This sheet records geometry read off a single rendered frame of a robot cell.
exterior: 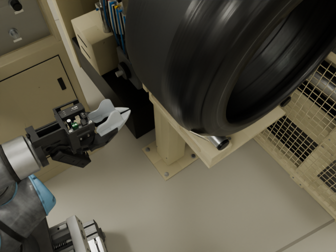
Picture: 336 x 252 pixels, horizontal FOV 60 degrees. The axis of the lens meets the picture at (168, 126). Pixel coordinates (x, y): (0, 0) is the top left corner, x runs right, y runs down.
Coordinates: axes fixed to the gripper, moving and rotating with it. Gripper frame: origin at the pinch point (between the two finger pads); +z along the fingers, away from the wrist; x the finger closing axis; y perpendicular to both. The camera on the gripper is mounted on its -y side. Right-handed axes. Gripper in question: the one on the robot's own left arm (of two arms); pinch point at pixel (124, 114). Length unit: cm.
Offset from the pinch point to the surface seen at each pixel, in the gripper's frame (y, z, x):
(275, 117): -28, 56, -11
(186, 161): -108, 55, 21
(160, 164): -109, 41, 29
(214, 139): -20.3, 25.7, -8.8
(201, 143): -25.4, 24.5, -5.6
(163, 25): 19.0, 9.7, 1.5
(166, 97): 4.3, 8.4, -3.6
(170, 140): -77, 42, 25
